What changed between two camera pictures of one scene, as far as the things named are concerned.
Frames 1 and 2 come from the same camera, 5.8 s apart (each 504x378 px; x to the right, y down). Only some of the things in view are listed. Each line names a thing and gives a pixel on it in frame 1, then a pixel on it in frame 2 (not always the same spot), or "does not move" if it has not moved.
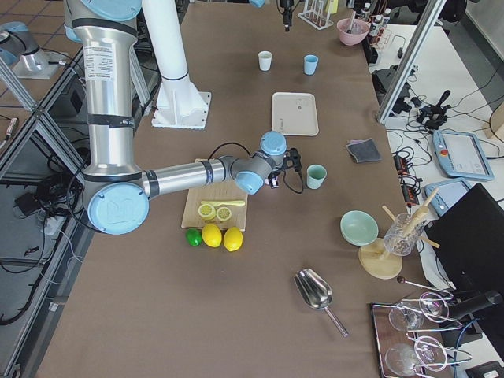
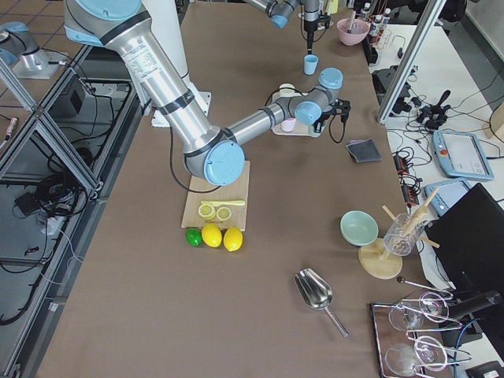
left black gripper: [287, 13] to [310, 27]
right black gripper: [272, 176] to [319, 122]
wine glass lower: [403, 359] does not move
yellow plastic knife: [216, 203] does not move
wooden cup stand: [381, 261] does not move
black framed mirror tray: [410, 340] does not move
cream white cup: [264, 58] to [284, 90]
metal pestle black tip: [350, 31] does not move
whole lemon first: [211, 235] does not move
